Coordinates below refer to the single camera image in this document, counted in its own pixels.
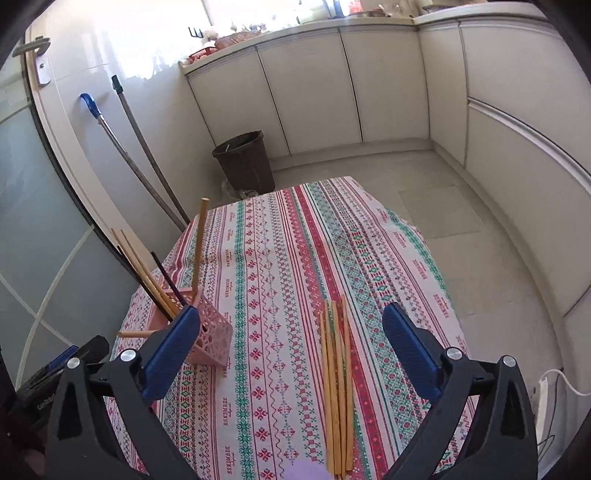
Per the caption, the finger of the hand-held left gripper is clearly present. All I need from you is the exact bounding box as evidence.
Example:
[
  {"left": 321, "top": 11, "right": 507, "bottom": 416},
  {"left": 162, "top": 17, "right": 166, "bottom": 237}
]
[
  {"left": 16, "top": 368, "right": 68, "bottom": 396},
  {"left": 33, "top": 336, "right": 112, "bottom": 373}
]

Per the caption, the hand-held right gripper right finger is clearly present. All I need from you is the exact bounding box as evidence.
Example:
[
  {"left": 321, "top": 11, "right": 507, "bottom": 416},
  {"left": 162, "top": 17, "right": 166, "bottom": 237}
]
[{"left": 382, "top": 302, "right": 539, "bottom": 480}]

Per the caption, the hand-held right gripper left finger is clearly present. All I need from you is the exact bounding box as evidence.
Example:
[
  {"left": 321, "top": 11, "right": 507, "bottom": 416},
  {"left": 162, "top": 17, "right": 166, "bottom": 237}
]
[{"left": 44, "top": 305, "right": 201, "bottom": 480}]

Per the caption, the pink perforated plastic basket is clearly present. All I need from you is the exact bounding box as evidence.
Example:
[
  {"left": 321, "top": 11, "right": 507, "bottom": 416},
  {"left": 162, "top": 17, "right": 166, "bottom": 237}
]
[{"left": 141, "top": 287, "right": 233, "bottom": 367}]

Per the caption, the black chopstick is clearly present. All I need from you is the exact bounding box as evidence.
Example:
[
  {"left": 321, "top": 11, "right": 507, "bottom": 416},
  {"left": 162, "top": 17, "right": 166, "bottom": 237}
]
[
  {"left": 117, "top": 247, "right": 174, "bottom": 320},
  {"left": 151, "top": 252, "right": 188, "bottom": 307}
]

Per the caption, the pile of wooden chopsticks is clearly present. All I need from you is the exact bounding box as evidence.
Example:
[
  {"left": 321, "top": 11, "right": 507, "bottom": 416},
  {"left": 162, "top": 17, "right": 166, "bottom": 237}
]
[{"left": 318, "top": 295, "right": 356, "bottom": 478}]

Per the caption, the person's right hand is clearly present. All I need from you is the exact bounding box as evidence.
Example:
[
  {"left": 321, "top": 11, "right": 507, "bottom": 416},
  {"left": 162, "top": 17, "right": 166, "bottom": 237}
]
[{"left": 283, "top": 459, "right": 328, "bottom": 480}]

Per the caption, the frosted glass sliding door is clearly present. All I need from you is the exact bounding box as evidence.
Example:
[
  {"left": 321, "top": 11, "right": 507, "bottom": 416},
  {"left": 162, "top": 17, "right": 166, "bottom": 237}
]
[{"left": 0, "top": 28, "right": 139, "bottom": 416}]

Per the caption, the white power strip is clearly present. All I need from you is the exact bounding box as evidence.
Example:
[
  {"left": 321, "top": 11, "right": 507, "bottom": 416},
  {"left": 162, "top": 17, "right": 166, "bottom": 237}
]
[{"left": 534, "top": 375, "right": 553, "bottom": 417}]

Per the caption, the striped patterned tablecloth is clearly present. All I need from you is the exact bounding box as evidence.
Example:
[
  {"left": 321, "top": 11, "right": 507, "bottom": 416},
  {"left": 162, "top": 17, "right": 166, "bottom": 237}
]
[{"left": 108, "top": 176, "right": 472, "bottom": 480}]

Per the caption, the brown plastic trash bin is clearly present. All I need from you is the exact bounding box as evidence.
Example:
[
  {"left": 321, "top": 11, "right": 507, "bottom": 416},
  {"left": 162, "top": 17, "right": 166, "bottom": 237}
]
[{"left": 212, "top": 131, "right": 276, "bottom": 195}]

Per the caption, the black-capped mop pole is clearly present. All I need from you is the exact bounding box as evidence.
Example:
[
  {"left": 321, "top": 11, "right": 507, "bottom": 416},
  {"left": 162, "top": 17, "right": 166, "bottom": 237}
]
[{"left": 111, "top": 75, "right": 192, "bottom": 222}]

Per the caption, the white base cabinet with drawers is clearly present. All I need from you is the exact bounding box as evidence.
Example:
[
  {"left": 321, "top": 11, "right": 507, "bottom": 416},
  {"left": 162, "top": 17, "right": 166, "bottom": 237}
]
[{"left": 413, "top": 4, "right": 591, "bottom": 319}]

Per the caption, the white base cabinet with doors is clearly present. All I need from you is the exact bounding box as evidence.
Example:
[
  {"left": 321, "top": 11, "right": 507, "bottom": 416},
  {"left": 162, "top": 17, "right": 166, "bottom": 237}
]
[{"left": 182, "top": 21, "right": 432, "bottom": 160}]

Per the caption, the brown woven bowl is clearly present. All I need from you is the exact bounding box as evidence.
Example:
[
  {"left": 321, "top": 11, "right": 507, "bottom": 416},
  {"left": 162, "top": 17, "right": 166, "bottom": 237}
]
[{"left": 215, "top": 32, "right": 259, "bottom": 49}]

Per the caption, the white power cable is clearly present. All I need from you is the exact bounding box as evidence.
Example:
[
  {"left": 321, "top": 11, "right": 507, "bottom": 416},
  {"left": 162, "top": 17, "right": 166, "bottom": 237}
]
[{"left": 549, "top": 368, "right": 591, "bottom": 398}]

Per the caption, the blue-handled mop pole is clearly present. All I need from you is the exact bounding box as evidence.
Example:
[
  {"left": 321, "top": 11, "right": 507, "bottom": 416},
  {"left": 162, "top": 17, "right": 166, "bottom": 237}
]
[{"left": 79, "top": 93, "right": 190, "bottom": 228}]

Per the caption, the grey door handle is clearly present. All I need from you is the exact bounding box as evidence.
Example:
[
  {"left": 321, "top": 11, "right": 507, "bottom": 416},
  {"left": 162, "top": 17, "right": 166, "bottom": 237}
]
[{"left": 13, "top": 37, "right": 51, "bottom": 59}]

